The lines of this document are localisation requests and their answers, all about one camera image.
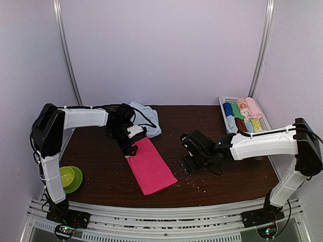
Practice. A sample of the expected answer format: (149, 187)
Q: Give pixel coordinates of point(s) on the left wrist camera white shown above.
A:
(136, 130)

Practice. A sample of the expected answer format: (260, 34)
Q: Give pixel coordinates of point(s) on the aluminium post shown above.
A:
(66, 54)
(263, 49)

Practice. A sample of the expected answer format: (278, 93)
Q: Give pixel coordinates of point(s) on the yellow rolled towel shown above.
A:
(256, 125)

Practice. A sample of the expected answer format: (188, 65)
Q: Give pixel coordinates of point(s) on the dark red rolled towel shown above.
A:
(240, 124)

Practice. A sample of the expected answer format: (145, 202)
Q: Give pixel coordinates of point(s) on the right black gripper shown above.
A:
(193, 167)

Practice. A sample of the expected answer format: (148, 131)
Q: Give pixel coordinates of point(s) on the green bowl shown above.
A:
(67, 176)

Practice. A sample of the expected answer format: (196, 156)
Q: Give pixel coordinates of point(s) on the green plate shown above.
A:
(77, 182)

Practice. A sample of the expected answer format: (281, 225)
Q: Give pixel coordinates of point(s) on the white plastic basket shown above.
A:
(264, 123)

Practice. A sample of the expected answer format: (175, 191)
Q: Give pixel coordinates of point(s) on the light pink rolled towel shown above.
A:
(254, 111)

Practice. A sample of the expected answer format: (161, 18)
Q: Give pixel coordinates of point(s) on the magenta pink towel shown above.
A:
(150, 170)

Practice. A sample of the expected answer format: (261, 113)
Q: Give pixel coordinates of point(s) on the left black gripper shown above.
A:
(126, 152)

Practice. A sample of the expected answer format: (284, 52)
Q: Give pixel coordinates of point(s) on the right aluminium post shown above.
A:
(263, 49)

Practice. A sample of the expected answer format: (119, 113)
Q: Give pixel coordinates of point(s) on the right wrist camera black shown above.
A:
(195, 142)

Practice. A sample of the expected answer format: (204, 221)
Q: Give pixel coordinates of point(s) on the left aluminium post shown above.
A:
(66, 54)

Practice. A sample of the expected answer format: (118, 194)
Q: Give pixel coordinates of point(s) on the light blue rolled towel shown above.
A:
(231, 124)

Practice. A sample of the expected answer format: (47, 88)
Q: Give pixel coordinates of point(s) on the aluminium front rail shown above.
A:
(208, 223)

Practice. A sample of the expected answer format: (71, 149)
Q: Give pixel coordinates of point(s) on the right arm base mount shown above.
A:
(267, 214)

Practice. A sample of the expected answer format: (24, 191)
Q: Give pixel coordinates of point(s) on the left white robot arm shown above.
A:
(46, 136)

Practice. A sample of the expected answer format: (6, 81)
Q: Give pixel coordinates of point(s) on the cartoon print rolled towel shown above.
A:
(243, 107)

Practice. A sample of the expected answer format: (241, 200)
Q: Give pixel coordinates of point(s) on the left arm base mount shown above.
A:
(71, 218)

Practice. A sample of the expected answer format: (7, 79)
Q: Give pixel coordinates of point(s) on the green rolled towel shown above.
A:
(236, 112)

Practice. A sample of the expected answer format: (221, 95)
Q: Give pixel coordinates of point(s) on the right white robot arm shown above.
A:
(297, 140)

